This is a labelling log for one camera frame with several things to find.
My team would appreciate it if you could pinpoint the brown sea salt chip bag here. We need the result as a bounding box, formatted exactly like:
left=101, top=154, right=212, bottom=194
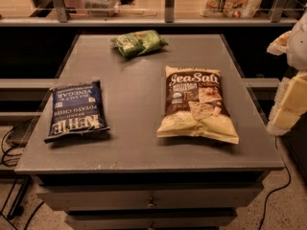
left=157, top=66, right=239, bottom=145

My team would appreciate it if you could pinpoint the green snack bag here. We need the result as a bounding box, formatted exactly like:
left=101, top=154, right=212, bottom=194
left=111, top=30, right=168, bottom=58

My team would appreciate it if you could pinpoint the blue kettle chip bag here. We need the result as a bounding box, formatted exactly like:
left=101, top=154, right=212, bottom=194
left=44, top=80, right=109, bottom=143

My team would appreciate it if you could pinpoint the colourful snack bag on shelf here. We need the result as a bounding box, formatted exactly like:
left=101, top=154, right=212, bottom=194
left=201, top=0, right=262, bottom=18

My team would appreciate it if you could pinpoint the round metal drawer knob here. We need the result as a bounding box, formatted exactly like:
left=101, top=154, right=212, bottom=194
left=147, top=197, right=156, bottom=209

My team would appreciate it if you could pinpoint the clear plastic container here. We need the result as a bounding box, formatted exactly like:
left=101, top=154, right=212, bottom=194
left=83, top=0, right=118, bottom=17

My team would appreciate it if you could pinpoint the grey metal shelf rail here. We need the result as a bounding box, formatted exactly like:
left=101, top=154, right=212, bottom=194
left=0, top=0, right=306, bottom=27

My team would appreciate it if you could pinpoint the black cables left floor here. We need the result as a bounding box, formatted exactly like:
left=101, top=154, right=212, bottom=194
left=0, top=118, right=45, bottom=230

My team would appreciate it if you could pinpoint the black cable right floor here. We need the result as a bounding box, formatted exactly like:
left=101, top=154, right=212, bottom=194
left=257, top=136, right=293, bottom=230

